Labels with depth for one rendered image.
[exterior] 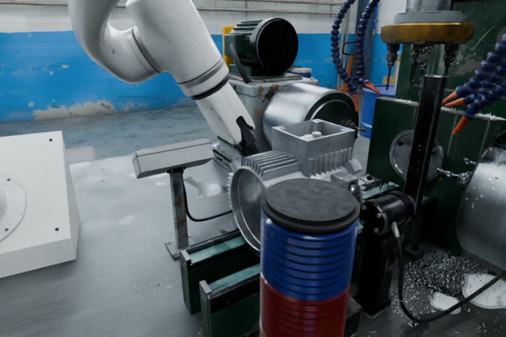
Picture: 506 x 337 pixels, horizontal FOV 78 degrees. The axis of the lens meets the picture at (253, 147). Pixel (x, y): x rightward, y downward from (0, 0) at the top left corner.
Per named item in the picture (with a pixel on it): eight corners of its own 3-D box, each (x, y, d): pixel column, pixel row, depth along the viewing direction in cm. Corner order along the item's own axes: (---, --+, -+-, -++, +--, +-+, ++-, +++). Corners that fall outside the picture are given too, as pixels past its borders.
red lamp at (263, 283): (306, 276, 27) (309, 230, 25) (363, 329, 22) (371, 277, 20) (244, 306, 24) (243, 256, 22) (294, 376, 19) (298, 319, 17)
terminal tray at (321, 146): (314, 150, 69) (316, 118, 67) (352, 166, 61) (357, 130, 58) (269, 161, 63) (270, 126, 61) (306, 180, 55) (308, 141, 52)
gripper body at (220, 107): (176, 88, 55) (208, 136, 61) (199, 98, 47) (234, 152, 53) (210, 64, 57) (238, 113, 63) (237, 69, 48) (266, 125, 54)
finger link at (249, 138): (221, 105, 52) (220, 117, 57) (252, 139, 51) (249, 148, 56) (227, 101, 52) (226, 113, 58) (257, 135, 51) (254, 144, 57)
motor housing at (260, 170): (298, 203, 78) (303, 129, 71) (361, 244, 63) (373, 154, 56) (227, 229, 67) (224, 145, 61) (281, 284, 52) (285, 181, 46)
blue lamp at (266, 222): (309, 230, 25) (312, 179, 23) (371, 277, 20) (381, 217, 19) (243, 256, 22) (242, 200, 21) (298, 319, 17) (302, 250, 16)
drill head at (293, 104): (293, 137, 129) (296, 75, 121) (365, 167, 100) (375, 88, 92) (240, 148, 117) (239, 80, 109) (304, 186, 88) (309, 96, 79)
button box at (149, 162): (205, 164, 80) (200, 144, 80) (215, 157, 74) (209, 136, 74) (135, 179, 71) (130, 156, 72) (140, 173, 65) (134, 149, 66)
